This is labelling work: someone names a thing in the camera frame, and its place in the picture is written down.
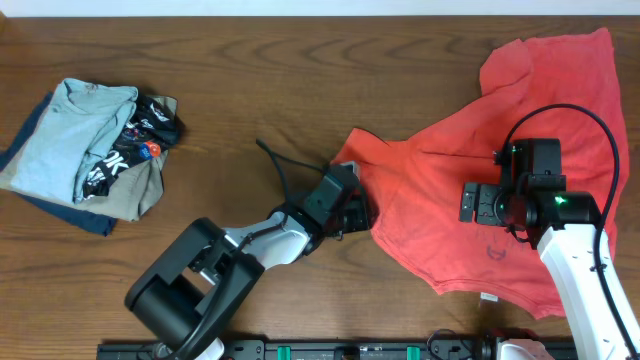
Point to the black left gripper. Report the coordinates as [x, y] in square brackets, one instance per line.
[361, 209]

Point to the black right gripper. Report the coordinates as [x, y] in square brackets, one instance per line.
[484, 210]

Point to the red t-shirt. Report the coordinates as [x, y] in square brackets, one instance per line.
[564, 87]

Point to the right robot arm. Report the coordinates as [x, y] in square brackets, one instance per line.
[531, 203]

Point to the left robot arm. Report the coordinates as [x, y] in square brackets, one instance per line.
[189, 294]

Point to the tan folded shirt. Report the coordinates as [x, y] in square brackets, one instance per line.
[135, 192]

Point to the black printed folded shirt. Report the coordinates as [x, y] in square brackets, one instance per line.
[150, 131]

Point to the navy folded shirt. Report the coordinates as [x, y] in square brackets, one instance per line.
[90, 222]

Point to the light blue folded shirt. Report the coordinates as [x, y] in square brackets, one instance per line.
[77, 130]

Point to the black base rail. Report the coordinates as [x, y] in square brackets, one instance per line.
[442, 347]

